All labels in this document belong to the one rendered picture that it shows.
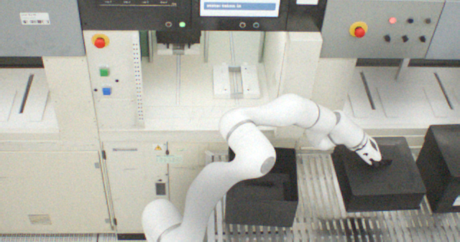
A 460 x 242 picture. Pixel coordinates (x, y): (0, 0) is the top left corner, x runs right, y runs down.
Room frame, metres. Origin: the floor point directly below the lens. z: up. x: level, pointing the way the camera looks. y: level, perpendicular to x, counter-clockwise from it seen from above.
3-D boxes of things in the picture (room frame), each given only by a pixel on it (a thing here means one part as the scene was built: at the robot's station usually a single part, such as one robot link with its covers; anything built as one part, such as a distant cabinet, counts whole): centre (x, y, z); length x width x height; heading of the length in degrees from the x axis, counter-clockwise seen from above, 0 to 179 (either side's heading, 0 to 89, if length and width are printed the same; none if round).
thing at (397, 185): (1.40, -0.58, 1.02); 0.29 x 0.29 x 0.13; 8
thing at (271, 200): (1.42, -0.14, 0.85); 0.28 x 0.28 x 0.17; 1
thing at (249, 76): (2.00, -0.01, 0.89); 0.22 x 0.21 x 0.04; 6
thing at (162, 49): (2.29, 0.29, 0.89); 0.22 x 0.21 x 0.04; 6
